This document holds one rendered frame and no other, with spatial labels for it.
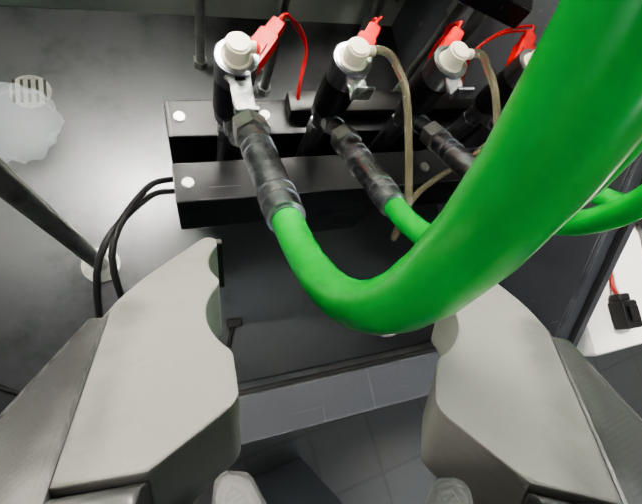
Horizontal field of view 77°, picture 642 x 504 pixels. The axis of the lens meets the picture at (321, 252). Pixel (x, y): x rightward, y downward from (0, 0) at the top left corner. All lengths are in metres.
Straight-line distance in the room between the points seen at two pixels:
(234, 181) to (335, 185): 0.10
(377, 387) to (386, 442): 1.07
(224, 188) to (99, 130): 0.24
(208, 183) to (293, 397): 0.21
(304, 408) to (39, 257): 0.33
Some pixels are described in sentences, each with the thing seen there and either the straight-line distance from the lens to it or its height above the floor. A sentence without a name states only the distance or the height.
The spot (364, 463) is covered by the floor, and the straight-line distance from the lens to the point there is 1.46.
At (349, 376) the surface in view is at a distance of 0.40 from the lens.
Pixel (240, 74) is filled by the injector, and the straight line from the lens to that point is 0.28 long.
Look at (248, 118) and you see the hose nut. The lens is 0.24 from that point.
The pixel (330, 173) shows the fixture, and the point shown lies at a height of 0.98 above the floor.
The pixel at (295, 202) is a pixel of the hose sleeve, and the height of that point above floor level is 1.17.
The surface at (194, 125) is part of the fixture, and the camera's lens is 0.40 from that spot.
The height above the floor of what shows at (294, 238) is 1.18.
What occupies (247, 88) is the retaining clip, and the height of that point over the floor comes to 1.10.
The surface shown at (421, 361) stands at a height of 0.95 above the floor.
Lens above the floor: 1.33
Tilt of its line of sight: 69 degrees down
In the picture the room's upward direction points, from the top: 49 degrees clockwise
